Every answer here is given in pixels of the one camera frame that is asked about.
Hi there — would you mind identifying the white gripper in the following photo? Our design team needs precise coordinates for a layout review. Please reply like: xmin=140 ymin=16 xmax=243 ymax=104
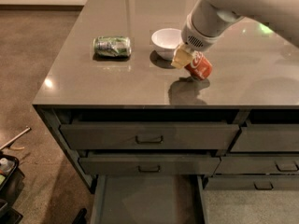
xmin=171 ymin=14 xmax=219 ymax=69

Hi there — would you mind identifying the red coke can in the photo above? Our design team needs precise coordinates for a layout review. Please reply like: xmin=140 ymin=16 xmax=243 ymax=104
xmin=185 ymin=52 xmax=212 ymax=80

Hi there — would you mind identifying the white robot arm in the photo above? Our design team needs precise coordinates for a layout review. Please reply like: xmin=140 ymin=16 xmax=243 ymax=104
xmin=171 ymin=0 xmax=299 ymax=69

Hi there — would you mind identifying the crushed green soda can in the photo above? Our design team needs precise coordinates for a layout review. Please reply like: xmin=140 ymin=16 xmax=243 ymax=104
xmin=93 ymin=36 xmax=132 ymax=58

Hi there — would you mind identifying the grey counter cabinet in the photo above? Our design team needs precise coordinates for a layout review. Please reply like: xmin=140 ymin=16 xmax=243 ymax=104
xmin=33 ymin=0 xmax=299 ymax=187

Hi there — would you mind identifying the middle right grey drawer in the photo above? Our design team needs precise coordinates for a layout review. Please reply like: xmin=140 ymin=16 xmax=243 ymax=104
xmin=215 ymin=156 xmax=299 ymax=175

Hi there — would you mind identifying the top right grey drawer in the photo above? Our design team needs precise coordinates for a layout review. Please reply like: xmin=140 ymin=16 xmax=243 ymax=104
xmin=231 ymin=121 xmax=299 ymax=152

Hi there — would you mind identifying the bottom right grey drawer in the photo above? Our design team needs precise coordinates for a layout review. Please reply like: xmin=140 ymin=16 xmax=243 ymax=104
xmin=204 ymin=175 xmax=299 ymax=190

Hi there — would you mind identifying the top left grey drawer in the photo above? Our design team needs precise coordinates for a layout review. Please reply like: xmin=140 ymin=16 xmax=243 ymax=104
xmin=60 ymin=122 xmax=239 ymax=150

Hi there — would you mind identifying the middle left grey drawer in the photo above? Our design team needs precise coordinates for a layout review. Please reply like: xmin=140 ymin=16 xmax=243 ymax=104
xmin=78 ymin=154 xmax=220 ymax=175

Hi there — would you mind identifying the open bottom grey drawer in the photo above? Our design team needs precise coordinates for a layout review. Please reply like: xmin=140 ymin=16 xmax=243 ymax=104
xmin=91 ymin=175 xmax=208 ymax=224

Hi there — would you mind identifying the black object at bottom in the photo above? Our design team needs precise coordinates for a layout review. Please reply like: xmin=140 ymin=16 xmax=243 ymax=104
xmin=72 ymin=208 xmax=87 ymax=224

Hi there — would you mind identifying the white bowl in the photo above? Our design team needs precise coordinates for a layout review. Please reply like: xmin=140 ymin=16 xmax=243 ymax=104
xmin=151 ymin=28 xmax=181 ymax=61

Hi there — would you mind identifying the metal rod on floor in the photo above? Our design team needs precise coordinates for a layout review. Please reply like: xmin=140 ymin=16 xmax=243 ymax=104
xmin=0 ymin=127 xmax=31 ymax=151

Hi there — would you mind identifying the small plastic bottle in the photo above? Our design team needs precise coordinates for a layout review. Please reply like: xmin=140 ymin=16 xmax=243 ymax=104
xmin=0 ymin=158 xmax=14 ymax=175

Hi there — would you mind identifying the black tray with items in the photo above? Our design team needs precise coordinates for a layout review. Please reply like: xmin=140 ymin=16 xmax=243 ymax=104
xmin=0 ymin=154 xmax=24 ymax=224

